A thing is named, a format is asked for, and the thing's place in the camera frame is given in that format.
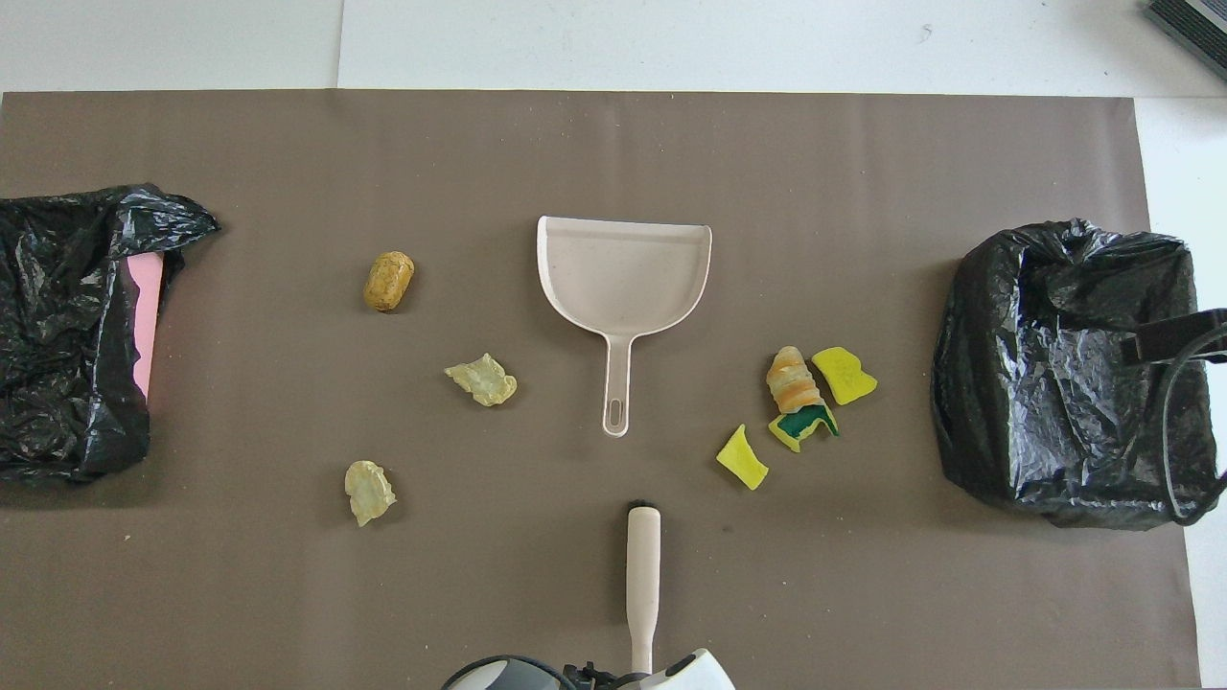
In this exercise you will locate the striped orange croissant toy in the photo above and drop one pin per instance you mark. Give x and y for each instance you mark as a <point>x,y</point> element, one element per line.
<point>794,381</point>

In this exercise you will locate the pale yellow trash piece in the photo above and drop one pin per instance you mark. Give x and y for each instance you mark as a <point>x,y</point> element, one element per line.
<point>368,494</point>

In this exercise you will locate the yellow wedge sponge piece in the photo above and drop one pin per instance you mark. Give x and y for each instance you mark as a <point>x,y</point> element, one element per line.
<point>743,458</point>

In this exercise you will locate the green and yellow sponge piece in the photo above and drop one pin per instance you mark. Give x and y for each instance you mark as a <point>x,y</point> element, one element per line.
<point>803,426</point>

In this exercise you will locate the dark ridged device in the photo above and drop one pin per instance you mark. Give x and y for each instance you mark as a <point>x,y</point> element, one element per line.
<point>1198,29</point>

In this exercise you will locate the pink plastic bin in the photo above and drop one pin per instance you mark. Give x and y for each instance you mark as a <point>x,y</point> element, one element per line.
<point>146,326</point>

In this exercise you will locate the beige plastic dustpan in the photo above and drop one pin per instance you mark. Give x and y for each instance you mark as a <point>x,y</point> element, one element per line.
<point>623,278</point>

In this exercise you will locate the black plastic trash bag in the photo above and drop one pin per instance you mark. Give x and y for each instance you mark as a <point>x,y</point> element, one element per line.
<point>57,316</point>

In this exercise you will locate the brown paper table mat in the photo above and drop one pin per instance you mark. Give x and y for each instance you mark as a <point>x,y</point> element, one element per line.
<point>613,144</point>

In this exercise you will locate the brown bread roll toy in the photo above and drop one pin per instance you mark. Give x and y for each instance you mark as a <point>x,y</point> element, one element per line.
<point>388,282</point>

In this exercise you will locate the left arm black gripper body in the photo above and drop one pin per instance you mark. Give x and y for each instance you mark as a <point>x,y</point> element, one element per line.
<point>599,678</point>

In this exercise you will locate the left black-bagged bin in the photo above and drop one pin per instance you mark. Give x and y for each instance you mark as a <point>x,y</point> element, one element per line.
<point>1045,383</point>

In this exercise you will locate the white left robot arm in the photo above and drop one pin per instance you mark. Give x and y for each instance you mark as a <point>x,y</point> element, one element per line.
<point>690,673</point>

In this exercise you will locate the pale green trash piece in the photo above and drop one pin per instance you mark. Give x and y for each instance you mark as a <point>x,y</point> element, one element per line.
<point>484,379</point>

